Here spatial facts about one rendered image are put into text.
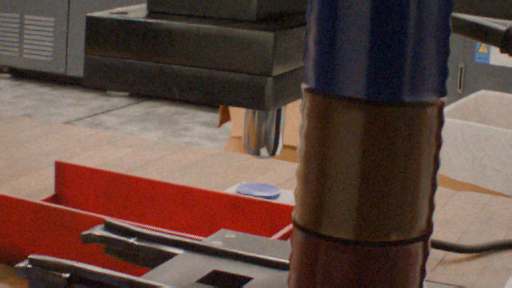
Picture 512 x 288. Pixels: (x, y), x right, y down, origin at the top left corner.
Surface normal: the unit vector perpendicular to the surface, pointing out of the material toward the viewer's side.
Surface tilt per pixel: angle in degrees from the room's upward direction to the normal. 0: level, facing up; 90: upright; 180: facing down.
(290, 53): 90
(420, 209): 76
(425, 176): 104
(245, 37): 90
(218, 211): 90
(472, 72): 90
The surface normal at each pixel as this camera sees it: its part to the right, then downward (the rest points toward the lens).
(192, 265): 0.06, -0.97
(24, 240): -0.40, 0.19
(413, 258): 0.63, -0.03
